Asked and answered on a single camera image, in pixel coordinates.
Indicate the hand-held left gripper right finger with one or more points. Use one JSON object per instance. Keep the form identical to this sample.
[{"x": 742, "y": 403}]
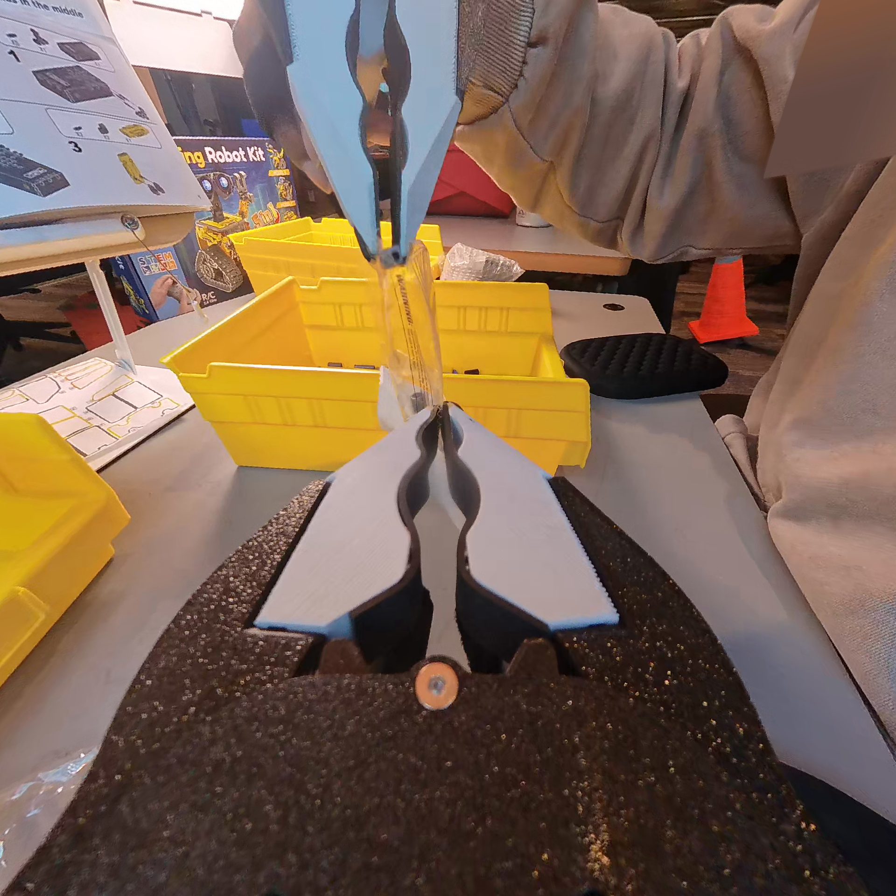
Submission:
[{"x": 539, "y": 560}]

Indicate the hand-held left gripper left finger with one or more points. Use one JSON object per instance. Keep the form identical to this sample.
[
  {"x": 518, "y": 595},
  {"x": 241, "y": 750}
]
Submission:
[{"x": 336, "y": 560}]

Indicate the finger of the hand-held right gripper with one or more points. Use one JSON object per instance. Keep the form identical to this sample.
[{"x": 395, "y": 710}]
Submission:
[
  {"x": 427, "y": 98},
  {"x": 329, "y": 98}
]

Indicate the yellow bin with bricks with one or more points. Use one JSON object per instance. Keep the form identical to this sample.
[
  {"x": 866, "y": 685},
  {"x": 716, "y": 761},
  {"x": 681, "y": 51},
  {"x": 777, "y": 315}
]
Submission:
[
  {"x": 266, "y": 406},
  {"x": 301, "y": 252}
]

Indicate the small clear bag white label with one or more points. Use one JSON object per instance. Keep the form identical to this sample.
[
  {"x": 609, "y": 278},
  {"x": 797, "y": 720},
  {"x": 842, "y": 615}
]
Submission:
[{"x": 409, "y": 329}]

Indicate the yellow storage bin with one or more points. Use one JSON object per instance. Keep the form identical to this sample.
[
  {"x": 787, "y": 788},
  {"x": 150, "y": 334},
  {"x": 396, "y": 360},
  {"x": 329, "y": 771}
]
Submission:
[{"x": 49, "y": 532}]

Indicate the person's right forearm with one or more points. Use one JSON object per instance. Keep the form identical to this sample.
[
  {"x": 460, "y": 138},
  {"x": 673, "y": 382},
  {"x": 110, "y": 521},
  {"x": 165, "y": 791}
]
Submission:
[{"x": 630, "y": 126}]

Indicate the grey desk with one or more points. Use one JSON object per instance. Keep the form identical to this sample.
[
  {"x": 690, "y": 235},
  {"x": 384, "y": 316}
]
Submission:
[{"x": 672, "y": 518}]

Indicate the wooden edged background desk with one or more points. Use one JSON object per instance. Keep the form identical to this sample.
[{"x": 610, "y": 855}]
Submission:
[{"x": 560, "y": 245}]

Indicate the person's right hand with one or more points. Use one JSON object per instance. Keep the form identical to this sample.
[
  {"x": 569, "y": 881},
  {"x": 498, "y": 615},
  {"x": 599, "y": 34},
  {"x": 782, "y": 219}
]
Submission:
[{"x": 273, "y": 84}]

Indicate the printed toy box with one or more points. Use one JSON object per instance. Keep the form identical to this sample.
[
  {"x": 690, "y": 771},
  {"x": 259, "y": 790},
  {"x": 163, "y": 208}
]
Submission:
[{"x": 238, "y": 175}]

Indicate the white studio softbox light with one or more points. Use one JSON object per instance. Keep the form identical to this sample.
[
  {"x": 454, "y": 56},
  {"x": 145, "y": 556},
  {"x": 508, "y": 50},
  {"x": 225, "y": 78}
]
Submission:
[{"x": 168, "y": 35}]

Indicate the clear plastic bag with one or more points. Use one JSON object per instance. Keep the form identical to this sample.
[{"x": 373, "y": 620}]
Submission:
[
  {"x": 42, "y": 805},
  {"x": 483, "y": 263}
]

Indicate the black wrist rest pad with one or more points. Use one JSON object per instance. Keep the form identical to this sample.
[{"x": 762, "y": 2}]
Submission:
[{"x": 644, "y": 364}]

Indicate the instruction booklet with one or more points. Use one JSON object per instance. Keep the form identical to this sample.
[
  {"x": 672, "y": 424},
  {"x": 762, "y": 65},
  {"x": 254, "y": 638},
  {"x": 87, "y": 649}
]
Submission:
[{"x": 84, "y": 112}]

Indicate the white printed sheet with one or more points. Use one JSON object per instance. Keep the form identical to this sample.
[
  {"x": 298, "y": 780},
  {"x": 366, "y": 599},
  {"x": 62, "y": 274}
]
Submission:
[{"x": 91, "y": 413}]

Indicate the beige booklet stand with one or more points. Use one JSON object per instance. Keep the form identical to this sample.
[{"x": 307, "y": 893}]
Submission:
[{"x": 70, "y": 238}]

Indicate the orange traffic cone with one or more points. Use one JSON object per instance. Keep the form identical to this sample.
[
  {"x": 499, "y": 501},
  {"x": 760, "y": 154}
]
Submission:
[{"x": 724, "y": 301}]

